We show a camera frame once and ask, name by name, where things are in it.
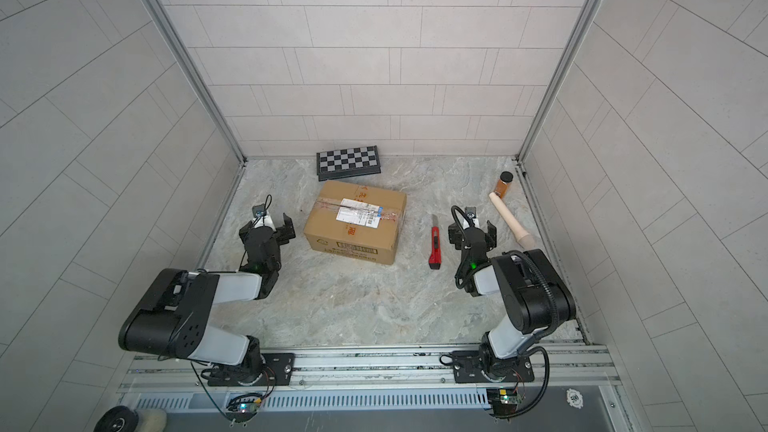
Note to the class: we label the green circuit board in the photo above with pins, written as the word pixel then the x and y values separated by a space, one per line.
pixel 245 404
pixel 503 402

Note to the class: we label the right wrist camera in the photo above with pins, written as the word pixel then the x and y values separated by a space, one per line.
pixel 468 218

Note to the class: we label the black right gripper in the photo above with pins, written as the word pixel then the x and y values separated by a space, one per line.
pixel 472 237

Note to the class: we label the white round sticker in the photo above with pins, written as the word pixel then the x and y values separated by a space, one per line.
pixel 575 398

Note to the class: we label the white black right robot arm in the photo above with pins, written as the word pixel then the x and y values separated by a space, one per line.
pixel 536 302

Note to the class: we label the brown spice jar black lid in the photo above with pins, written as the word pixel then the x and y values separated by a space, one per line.
pixel 503 183

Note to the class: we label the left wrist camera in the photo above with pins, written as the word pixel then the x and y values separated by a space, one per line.
pixel 261 217

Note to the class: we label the red utility knife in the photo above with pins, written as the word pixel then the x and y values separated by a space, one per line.
pixel 435 257

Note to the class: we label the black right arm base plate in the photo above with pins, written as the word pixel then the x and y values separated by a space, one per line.
pixel 481 366

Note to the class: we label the wooden rolling pin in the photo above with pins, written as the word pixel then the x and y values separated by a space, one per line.
pixel 522 236

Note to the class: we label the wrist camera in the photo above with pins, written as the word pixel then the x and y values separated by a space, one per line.
pixel 261 217
pixel 468 218

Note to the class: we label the left green circuit board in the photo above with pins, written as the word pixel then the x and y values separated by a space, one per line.
pixel 245 404

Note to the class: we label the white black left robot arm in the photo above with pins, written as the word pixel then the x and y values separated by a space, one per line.
pixel 171 320

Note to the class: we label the right green circuit board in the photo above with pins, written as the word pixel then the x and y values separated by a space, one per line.
pixel 503 402

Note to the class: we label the brown cardboard express box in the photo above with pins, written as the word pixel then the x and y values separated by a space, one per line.
pixel 356 221

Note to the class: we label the aluminium mounting rail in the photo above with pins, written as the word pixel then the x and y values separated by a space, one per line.
pixel 437 366

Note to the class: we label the black white chessboard case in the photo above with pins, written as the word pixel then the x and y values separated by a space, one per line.
pixel 347 163

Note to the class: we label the black wheel roller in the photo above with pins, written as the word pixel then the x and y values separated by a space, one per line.
pixel 118 419

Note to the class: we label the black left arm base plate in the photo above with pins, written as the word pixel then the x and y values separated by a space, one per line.
pixel 270 369

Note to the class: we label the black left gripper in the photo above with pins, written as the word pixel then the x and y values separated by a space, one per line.
pixel 267 234

